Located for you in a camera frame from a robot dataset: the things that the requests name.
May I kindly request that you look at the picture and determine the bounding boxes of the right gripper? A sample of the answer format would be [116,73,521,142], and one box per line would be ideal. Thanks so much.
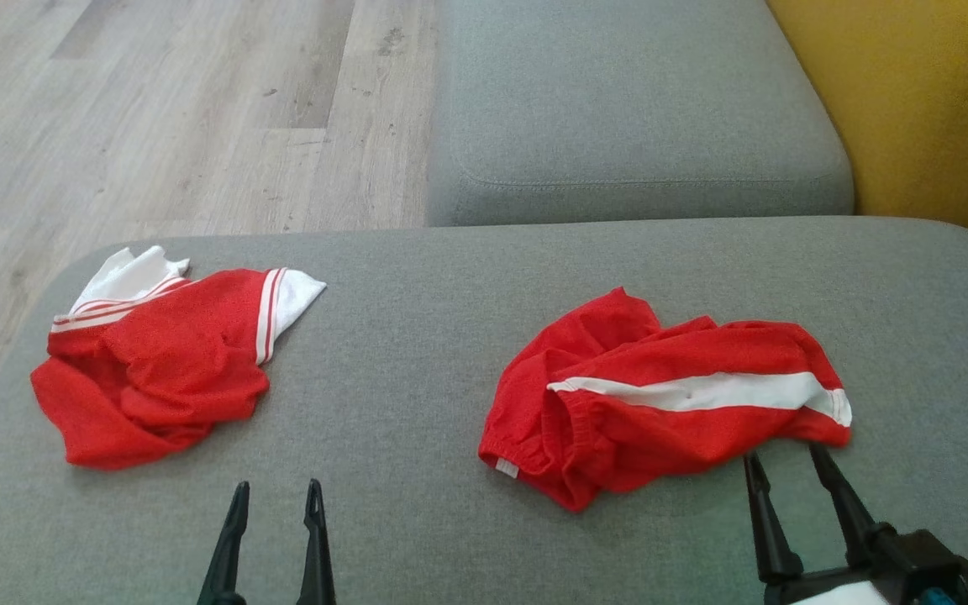
[743,443,968,605]

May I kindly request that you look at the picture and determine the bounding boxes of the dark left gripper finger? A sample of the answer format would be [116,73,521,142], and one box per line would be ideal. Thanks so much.
[296,479,337,605]
[197,481,250,605]

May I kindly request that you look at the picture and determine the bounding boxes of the red shorts with white stripe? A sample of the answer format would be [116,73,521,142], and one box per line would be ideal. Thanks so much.
[478,287,854,513]

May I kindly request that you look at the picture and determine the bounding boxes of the red jersey with white sleeves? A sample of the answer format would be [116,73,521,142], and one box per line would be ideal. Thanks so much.
[30,245,327,470]

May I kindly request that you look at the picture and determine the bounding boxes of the large grey sofa seat cushion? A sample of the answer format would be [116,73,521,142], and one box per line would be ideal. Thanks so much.
[0,216,968,605]

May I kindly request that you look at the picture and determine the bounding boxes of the grey sofa chaise cushion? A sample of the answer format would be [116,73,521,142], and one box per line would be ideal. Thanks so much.
[425,0,856,228]

